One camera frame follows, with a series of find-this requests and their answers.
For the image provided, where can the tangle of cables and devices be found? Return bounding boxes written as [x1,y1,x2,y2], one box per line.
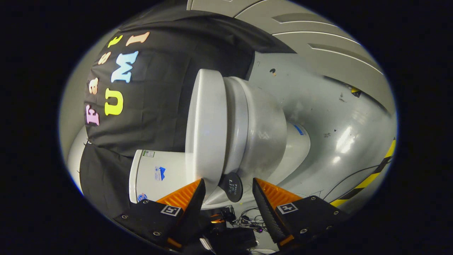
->
[200,205,273,253]

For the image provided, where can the thin black floor cable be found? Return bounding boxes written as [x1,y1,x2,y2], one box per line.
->
[321,165,391,201]

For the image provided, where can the yellow black hazard tape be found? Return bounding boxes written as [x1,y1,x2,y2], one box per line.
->
[330,138,396,208]

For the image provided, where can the round black lid tab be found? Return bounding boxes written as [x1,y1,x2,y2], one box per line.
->
[219,172,243,203]

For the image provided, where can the black backdrop cloth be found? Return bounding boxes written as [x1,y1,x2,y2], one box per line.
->
[80,9,296,218]

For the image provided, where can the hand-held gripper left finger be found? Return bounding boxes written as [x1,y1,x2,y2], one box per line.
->
[113,178,206,250]

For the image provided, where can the white drawer cabinet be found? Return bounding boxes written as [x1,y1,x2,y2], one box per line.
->
[187,0,396,114]

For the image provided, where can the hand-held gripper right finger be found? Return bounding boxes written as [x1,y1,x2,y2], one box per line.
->
[252,178,351,250]

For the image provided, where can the white toilet lid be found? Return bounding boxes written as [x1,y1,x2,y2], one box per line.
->
[185,69,228,199]

